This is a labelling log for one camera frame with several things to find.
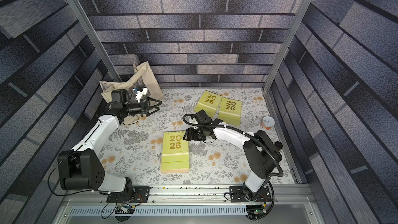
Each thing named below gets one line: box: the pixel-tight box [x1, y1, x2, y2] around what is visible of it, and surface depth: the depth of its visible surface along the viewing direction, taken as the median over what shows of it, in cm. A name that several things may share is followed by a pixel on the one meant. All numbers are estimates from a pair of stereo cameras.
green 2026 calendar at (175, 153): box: [161, 130, 190, 171], surface depth 85 cm
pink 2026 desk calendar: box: [160, 168, 190, 174], surface depth 82 cm
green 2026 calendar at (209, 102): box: [193, 90, 223, 118], surface depth 112 cm
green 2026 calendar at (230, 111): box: [218, 96, 243, 126], surface depth 109 cm
